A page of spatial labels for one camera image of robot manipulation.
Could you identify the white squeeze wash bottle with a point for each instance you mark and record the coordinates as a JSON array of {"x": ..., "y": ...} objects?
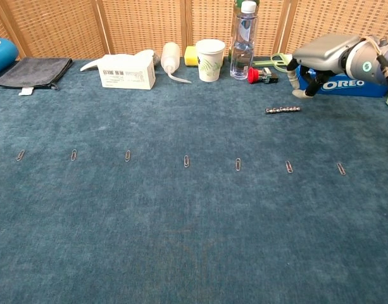
[{"x": 170, "y": 57}]

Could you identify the blue detergent bottle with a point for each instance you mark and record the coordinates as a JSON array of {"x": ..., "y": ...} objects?
[{"x": 0, "y": 55}]

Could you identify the teal table cloth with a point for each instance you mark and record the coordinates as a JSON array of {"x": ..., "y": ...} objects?
[{"x": 193, "y": 221}]

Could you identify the clear water bottle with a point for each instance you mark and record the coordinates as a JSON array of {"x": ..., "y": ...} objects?
[{"x": 242, "y": 47}]

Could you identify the white leaf-print paper cup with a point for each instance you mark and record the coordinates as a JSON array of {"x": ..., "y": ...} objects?
[{"x": 209, "y": 63}]

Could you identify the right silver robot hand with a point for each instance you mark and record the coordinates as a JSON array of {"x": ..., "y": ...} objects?
[{"x": 323, "y": 54}]

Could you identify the white barcode carton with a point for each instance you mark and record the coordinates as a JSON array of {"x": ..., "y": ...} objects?
[{"x": 127, "y": 74}]

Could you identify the blue Oreo box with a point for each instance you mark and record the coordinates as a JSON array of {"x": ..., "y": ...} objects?
[{"x": 355, "y": 90}]

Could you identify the wicker folding screen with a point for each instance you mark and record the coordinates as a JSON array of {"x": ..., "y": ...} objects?
[{"x": 143, "y": 25}]

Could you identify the grey zip pouch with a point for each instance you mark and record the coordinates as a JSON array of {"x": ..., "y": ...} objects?
[{"x": 32, "y": 71}]

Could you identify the yellow sponge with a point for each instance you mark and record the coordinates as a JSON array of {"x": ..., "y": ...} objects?
[{"x": 190, "y": 57}]

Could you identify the red emergency stop button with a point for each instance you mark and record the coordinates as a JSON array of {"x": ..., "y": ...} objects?
[{"x": 254, "y": 75}]

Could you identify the light green plastic brush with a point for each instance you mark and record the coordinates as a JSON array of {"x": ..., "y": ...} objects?
[{"x": 260, "y": 63}]

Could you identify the metal paperclip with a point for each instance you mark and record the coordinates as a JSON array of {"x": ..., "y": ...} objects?
[
  {"x": 127, "y": 155},
  {"x": 20, "y": 155},
  {"x": 186, "y": 161},
  {"x": 340, "y": 168},
  {"x": 73, "y": 155},
  {"x": 237, "y": 164},
  {"x": 289, "y": 166}
]

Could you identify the magnetic bead rod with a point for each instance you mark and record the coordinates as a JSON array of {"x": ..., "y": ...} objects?
[{"x": 282, "y": 110}]

